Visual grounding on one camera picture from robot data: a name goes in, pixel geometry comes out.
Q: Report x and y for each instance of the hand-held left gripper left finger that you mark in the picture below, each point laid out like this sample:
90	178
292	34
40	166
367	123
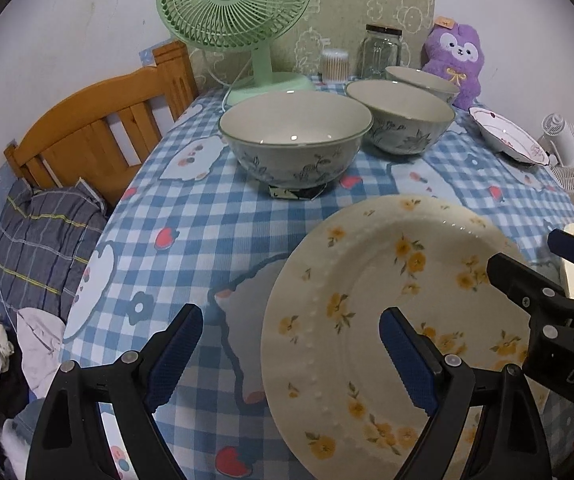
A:
174	365

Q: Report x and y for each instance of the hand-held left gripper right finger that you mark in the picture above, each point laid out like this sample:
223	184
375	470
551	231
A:
407	360

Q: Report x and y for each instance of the round yellow floral plate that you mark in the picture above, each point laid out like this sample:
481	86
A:
347	280

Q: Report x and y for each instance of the white plate pink rim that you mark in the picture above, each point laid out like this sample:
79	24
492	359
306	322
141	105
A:
507	132

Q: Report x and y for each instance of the floral ceramic bowl green rim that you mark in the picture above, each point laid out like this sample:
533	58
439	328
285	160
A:
397	105
424	80
292	120

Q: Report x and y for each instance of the blue checked tablecloth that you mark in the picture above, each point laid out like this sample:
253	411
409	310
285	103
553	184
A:
192	210

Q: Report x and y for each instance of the grey plaid pillow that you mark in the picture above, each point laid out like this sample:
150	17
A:
42	240

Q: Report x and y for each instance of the black label sticker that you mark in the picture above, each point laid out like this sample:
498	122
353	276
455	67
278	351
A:
294	193

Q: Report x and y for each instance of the purple plush toy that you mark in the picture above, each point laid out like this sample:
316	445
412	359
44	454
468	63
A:
454	67

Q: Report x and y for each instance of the glass jar dark lid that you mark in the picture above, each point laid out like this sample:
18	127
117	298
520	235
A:
379	52

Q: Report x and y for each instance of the wooden bed headboard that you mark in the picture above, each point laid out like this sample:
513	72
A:
82	110

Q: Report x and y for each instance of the cotton swab container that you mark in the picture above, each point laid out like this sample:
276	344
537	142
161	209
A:
334	65

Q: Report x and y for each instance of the green patterned wall board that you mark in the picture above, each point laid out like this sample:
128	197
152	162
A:
347	5

